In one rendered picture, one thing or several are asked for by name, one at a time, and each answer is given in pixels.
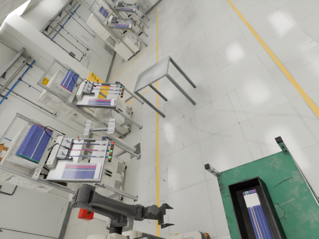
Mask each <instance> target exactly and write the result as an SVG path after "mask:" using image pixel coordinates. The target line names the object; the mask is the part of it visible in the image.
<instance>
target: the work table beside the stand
mask: <svg viewBox="0 0 319 239"><path fill-rule="evenodd" d="M169 61H170V62H171V63H172V64H173V65H174V66H175V67H176V68H177V69H178V71H179V72H180V73H181V74H182V75H183V76H184V77H185V79H186V80H187V81H188V82H189V83H190V84H191V85H192V86H193V88H196V86H195V84H194V83H193V82H192V81H191V80H190V79H189V77H188V76H187V75H186V74H185V73H184V72H183V71H182V69H181V68H180V67H179V66H178V65H177V64H176V62H175V61H174V60H173V59H172V58H171V57H170V55H169V56H167V57H165V58H164V59H162V60H160V61H159V62H157V63H156V64H154V65H153V66H151V67H150V68H148V69H147V70H145V71H143V72H142V73H140V74H139V75H138V78H137V82H136V85H135V88H134V92H133V93H135V94H136V95H137V96H138V97H139V98H141V99H142V100H143V101H144V102H145V103H147V104H148V105H149V106H150V107H152V108H153V109H154V110H155V111H156V112H157V113H158V114H160V115H161V116H162V117H166V115H164V114H163V113H162V112H161V111H160V110H158V109H157V108H156V107H155V106H154V105H153V104H151V103H150V102H149V101H148V100H147V99H145V98H144V97H143V96H142V95H141V94H140V93H138V91H140V90H142V89H144V88H145V87H147V86H149V87H150V88H151V89H153V90H154V91H155V92H156V93H157V94H158V95H159V96H160V97H161V98H162V99H163V100H165V101H168V99H167V98H166V97H164V96H163V95H162V94H161V93H160V92H159V91H158V90H157V89H156V88H155V87H154V86H153V85H152V83H154V82H156V81H158V80H159V79H161V78H163V77H167V78H168V79H169V80H170V81H171V82H172V83H173V84H174V85H175V86H176V87H177V89H178V90H179V91H180V92H181V93H182V94H183V95H184V96H185V97H186V98H187V99H188V100H189V101H190V102H191V103H192V104H193V105H196V103H195V102H194V101H193V100H192V99H191V97H190V96H189V95H188V94H187V93H186V92H185V91H184V90H183V89H182V88H181V87H180V86H179V85H178V84H177V83H176V82H175V80H174V79H173V78H172V77H171V76H170V75H169V74H168V69H169Z"/></svg>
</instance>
